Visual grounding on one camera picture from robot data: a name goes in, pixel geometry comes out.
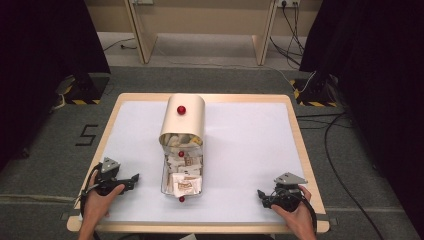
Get light wooden table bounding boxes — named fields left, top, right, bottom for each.
left=66, top=92, right=331, bottom=234

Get black cables from wall socket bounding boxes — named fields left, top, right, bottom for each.
left=269, top=1, right=306, bottom=68

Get pile of white packets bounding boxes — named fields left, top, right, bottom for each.
left=162, top=133, right=204, bottom=198

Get open box with packets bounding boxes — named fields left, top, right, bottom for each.
left=160, top=134, right=205, bottom=203

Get white cable at stand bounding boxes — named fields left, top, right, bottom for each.
left=297, top=70, right=318, bottom=94

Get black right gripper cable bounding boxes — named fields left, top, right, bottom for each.
left=299, top=191, right=318, bottom=234

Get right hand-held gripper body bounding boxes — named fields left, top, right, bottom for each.
left=270, top=171, right=309, bottom=214

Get stand base with hazard stripes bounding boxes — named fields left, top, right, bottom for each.
left=53, top=73, right=111, bottom=106
left=289, top=77, right=338, bottom=108

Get wooden desk leg panel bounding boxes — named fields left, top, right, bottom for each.
left=124, top=0, right=159, bottom=65
left=251, top=0, right=278, bottom=67

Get person's right hand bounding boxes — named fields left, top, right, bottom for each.
left=271, top=185, right=317, bottom=235

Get black floor cable with plug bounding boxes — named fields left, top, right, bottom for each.
left=102, top=36, right=138, bottom=53

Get white table mat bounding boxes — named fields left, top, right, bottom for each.
left=79, top=101, right=306, bottom=224

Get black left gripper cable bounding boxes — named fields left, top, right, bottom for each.
left=79, top=162, right=103, bottom=209

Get dark curtain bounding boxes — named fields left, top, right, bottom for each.
left=298, top=0, right=424, bottom=236
left=0, top=0, right=112, bottom=172

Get beige box lid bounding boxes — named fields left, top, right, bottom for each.
left=158, top=93, right=206, bottom=147

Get person's left hand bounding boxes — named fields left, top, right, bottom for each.
left=81, top=169, right=126, bottom=225

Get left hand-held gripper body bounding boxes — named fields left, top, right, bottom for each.
left=94, top=156, right=130, bottom=197

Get long black floor cable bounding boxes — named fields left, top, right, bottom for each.
left=323, top=112, right=386, bottom=240

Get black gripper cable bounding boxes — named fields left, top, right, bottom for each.
left=299, top=191, right=318, bottom=234
left=79, top=162, right=103, bottom=209

